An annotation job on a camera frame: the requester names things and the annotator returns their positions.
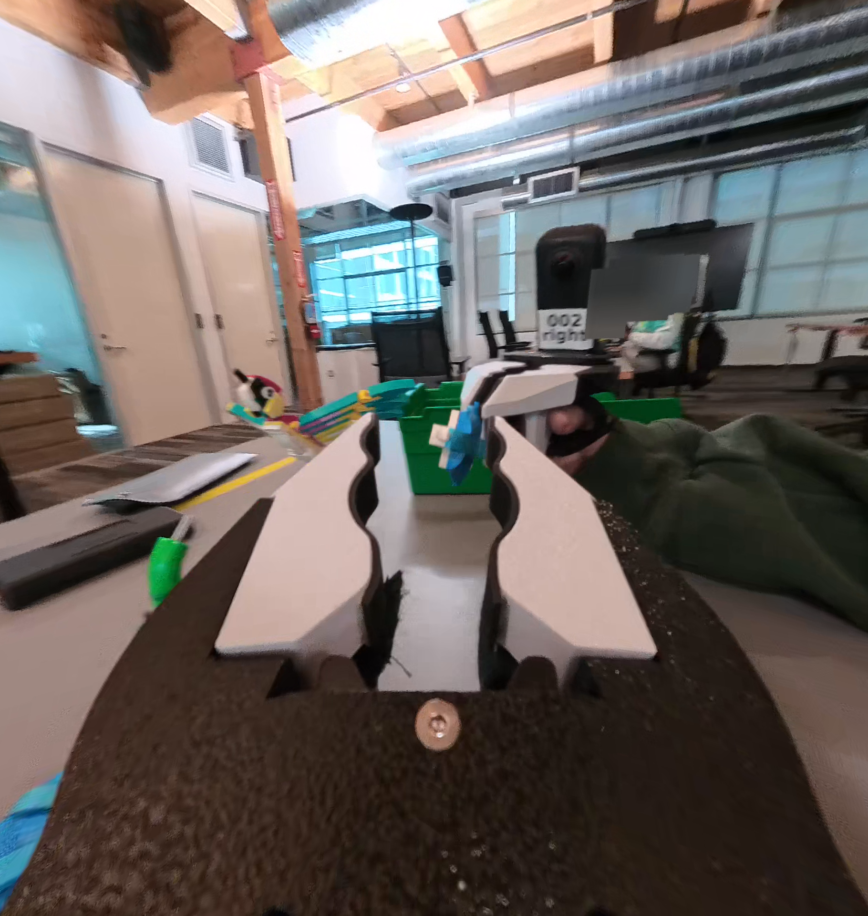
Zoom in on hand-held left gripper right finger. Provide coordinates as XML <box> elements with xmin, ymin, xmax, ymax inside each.
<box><xmin>486</xmin><ymin>417</ymin><xmax>658</xmax><ymax>665</ymax></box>

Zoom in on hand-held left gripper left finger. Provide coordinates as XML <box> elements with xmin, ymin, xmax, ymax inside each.
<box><xmin>214</xmin><ymin>412</ymin><xmax>386</xmax><ymax>663</ymax></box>

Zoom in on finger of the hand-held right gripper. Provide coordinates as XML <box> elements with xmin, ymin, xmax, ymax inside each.
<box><xmin>479</xmin><ymin>367</ymin><xmax>580</xmax><ymax>419</ymax></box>
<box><xmin>461</xmin><ymin>361</ymin><xmax>529</xmax><ymax>414</ymax></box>

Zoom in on blue white lego piece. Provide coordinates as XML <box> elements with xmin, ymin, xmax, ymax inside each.
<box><xmin>430</xmin><ymin>403</ymin><xmax>489</xmax><ymax>489</ymax></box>

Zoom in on green lego plant base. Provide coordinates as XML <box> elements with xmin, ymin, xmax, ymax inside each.
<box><xmin>146</xmin><ymin>515</ymin><xmax>196</xmax><ymax>611</ymax></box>

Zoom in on colourful lego parrot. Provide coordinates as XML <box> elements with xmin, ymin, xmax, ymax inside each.
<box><xmin>227</xmin><ymin>368</ymin><xmax>418</xmax><ymax>446</ymax></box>

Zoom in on blue lego flower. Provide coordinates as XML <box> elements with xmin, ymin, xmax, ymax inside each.
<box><xmin>0</xmin><ymin>771</ymin><xmax>64</xmax><ymax>916</ymax></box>

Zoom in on person's right hand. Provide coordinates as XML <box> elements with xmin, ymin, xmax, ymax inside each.
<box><xmin>550</xmin><ymin>406</ymin><xmax>611</xmax><ymax>468</ymax></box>

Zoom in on black mesh office chair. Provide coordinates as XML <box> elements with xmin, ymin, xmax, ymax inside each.
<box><xmin>371</xmin><ymin>309</ymin><xmax>454</xmax><ymax>387</ymax></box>

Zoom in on yellow tape strip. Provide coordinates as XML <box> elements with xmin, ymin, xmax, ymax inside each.
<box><xmin>176</xmin><ymin>457</ymin><xmax>298</xmax><ymax>513</ymax></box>

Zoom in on stacked green plastic bins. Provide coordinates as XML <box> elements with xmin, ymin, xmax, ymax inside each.
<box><xmin>398</xmin><ymin>381</ymin><xmax>682</xmax><ymax>496</ymax></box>

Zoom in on white plastic bag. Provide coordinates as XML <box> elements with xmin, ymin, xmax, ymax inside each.
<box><xmin>623</xmin><ymin>315</ymin><xmax>687</xmax><ymax>353</ymax></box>

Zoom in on white recycling cabinet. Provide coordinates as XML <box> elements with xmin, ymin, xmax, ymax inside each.
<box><xmin>316</xmin><ymin>343</ymin><xmax>378</xmax><ymax>410</ymax></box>

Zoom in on silver foil pouch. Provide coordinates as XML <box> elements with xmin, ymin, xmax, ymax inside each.
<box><xmin>83</xmin><ymin>452</ymin><xmax>259</xmax><ymax>513</ymax></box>

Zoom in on black armchair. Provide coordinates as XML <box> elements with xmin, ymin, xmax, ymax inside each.
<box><xmin>619</xmin><ymin>311</ymin><xmax>730</xmax><ymax>399</ymax></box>

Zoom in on black floor lamp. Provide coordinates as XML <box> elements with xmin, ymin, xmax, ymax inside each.
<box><xmin>391</xmin><ymin>202</ymin><xmax>435</xmax><ymax>317</ymax></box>

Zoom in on black flat device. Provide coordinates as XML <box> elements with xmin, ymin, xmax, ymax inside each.
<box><xmin>0</xmin><ymin>505</ymin><xmax>186</xmax><ymax>611</ymax></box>

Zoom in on wooden pillar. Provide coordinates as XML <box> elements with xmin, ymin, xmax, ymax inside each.
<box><xmin>242</xmin><ymin>72</ymin><xmax>325</xmax><ymax>414</ymax></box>

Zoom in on white door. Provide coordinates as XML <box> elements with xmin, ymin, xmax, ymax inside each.
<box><xmin>41</xmin><ymin>143</ymin><xmax>215</xmax><ymax>448</ymax></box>
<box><xmin>191</xmin><ymin>189</ymin><xmax>295</xmax><ymax>425</ymax></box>

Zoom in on cardboard box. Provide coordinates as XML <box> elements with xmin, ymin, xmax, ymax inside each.
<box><xmin>0</xmin><ymin>372</ymin><xmax>93</xmax><ymax>475</ymax></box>

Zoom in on white wall vent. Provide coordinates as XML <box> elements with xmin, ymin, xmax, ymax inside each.
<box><xmin>187</xmin><ymin>114</ymin><xmax>236</xmax><ymax>180</ymax></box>
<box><xmin>527</xmin><ymin>168</ymin><xmax>580</xmax><ymax>203</ymax></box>

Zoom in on black wall screen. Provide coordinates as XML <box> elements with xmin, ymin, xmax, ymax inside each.
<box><xmin>606</xmin><ymin>220</ymin><xmax>754</xmax><ymax>313</ymax></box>

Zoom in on silver ventilation duct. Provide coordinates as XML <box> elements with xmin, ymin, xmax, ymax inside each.
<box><xmin>373</xmin><ymin>6</ymin><xmax>868</xmax><ymax>196</ymax></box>
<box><xmin>266</xmin><ymin>0</ymin><xmax>494</xmax><ymax>70</ymax></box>

